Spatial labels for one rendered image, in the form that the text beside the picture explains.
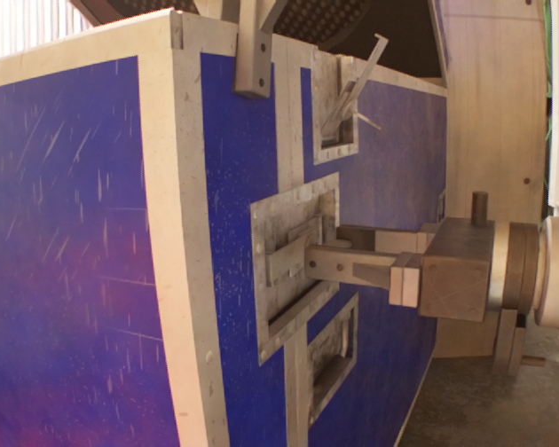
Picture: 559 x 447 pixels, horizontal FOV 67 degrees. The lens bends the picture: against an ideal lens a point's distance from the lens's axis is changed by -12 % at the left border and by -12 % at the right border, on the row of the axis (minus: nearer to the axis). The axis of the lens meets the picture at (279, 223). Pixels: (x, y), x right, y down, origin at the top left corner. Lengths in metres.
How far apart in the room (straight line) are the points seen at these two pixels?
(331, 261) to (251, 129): 0.13
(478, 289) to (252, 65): 0.22
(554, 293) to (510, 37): 1.37
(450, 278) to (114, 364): 0.25
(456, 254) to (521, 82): 1.36
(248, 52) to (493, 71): 1.39
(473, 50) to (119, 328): 1.46
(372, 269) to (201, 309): 0.14
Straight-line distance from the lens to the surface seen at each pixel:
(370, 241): 0.45
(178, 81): 0.26
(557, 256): 0.37
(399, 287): 0.35
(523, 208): 1.72
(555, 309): 0.38
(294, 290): 0.44
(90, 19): 1.60
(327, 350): 0.56
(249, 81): 0.30
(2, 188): 0.41
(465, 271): 0.34
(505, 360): 0.41
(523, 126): 1.68
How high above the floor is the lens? 0.90
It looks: 14 degrees down
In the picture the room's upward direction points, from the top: 2 degrees counter-clockwise
